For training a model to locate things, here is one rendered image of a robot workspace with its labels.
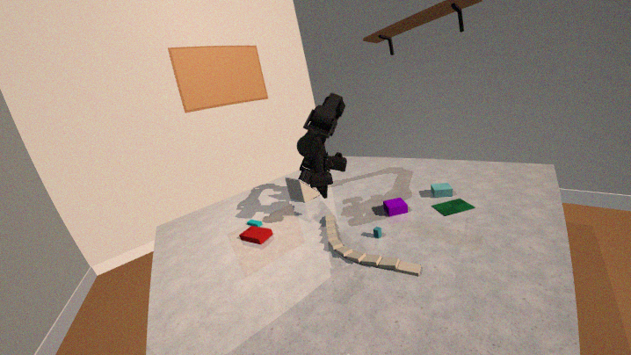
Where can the purple block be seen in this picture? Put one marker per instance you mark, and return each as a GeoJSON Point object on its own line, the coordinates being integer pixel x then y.
{"type": "Point", "coordinates": [395, 206]}

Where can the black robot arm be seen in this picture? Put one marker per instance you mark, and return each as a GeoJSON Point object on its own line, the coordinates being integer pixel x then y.
{"type": "Point", "coordinates": [323, 122]}

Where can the red flat block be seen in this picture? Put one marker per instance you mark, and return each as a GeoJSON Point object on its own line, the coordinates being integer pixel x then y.
{"type": "Point", "coordinates": [255, 234]}

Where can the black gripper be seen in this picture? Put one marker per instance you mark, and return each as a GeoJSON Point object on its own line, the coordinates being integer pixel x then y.
{"type": "Point", "coordinates": [321, 178]}

